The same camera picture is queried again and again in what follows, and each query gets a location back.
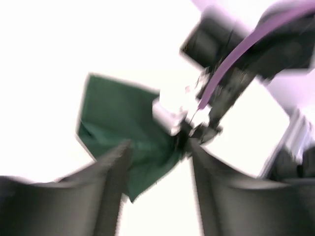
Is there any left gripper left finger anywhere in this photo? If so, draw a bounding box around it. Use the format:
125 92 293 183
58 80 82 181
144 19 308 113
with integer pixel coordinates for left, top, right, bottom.
0 142 130 236

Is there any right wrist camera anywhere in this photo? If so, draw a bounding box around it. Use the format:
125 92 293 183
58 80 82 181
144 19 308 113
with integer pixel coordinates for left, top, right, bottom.
152 83 210 136

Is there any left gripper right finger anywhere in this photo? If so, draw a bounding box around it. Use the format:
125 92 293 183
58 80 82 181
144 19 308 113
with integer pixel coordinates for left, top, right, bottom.
189 141 315 236

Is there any dark green cloth napkin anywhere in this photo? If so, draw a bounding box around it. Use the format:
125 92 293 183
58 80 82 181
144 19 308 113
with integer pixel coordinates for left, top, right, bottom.
78 74 186 202

